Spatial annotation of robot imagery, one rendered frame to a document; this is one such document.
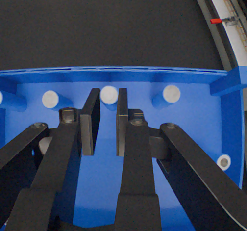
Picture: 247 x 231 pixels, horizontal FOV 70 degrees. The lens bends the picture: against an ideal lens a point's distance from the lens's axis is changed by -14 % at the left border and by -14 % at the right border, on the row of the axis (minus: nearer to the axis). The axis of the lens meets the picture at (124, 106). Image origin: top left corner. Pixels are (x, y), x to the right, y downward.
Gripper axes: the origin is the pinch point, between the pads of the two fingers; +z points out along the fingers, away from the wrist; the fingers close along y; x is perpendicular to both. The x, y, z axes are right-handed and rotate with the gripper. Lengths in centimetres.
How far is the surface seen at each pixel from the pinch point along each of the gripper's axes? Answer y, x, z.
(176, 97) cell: 6.2, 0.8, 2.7
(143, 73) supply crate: 3.4, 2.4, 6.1
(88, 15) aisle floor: -11, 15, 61
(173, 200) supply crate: 7.8, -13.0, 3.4
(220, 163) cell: 10.9, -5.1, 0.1
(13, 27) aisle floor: -42, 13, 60
